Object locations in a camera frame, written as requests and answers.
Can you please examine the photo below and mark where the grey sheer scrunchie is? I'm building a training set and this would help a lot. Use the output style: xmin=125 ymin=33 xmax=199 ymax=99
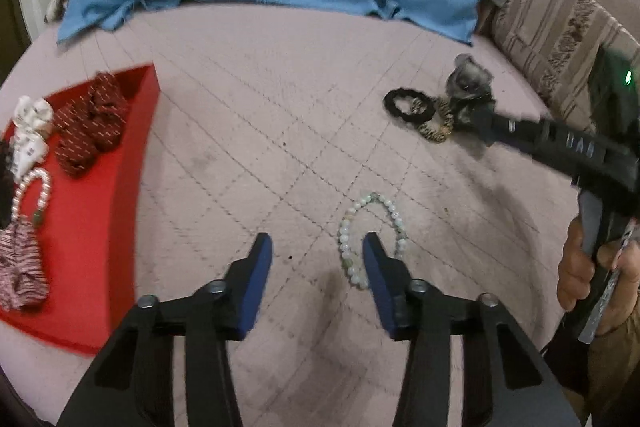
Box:
xmin=446 ymin=53 xmax=496 ymax=128

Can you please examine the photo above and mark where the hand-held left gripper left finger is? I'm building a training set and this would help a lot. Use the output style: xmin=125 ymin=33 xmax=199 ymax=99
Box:
xmin=56 ymin=232 xmax=273 ymax=427

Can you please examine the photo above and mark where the leopard print hair tie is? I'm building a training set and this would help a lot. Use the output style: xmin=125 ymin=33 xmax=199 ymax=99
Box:
xmin=417 ymin=97 xmax=456 ymax=144

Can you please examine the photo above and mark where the red tray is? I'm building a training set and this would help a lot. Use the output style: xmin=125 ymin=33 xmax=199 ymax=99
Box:
xmin=0 ymin=63 xmax=161 ymax=355

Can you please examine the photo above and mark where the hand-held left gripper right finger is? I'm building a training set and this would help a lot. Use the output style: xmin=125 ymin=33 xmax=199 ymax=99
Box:
xmin=362 ymin=231 xmax=583 ymax=427

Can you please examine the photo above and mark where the white pearl bracelet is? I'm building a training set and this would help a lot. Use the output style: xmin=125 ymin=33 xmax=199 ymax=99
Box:
xmin=11 ymin=167 xmax=53 ymax=228

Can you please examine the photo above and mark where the striped cushion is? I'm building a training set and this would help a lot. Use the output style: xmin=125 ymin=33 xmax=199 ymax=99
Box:
xmin=487 ymin=0 xmax=640 ymax=132

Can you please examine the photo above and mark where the plain black hair tie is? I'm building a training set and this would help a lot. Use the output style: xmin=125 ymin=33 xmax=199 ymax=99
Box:
xmin=383 ymin=88 xmax=433 ymax=126

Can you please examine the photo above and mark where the person's brown clothing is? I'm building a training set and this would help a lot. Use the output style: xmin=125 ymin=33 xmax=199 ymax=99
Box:
xmin=542 ymin=307 xmax=640 ymax=427

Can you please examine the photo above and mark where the dark red polka dot scrunchie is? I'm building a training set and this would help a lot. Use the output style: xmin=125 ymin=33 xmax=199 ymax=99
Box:
xmin=51 ymin=72 xmax=131 ymax=179

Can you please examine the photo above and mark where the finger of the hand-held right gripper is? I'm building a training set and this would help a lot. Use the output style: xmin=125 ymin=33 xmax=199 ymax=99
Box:
xmin=467 ymin=102 xmax=633 ymax=188

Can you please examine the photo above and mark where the pale green bead bracelet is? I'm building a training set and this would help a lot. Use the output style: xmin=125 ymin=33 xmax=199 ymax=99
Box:
xmin=337 ymin=192 xmax=408 ymax=292

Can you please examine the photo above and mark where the red plaid scrunchie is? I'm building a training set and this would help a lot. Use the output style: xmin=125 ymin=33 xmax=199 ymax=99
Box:
xmin=0 ymin=222 xmax=51 ymax=312

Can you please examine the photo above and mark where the person's right hand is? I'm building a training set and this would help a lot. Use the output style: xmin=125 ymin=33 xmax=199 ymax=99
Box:
xmin=557 ymin=217 xmax=640 ymax=338

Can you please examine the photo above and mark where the white cherry print scrunchie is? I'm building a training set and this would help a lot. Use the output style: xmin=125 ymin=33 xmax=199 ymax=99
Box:
xmin=9 ymin=96 xmax=55 ymax=180

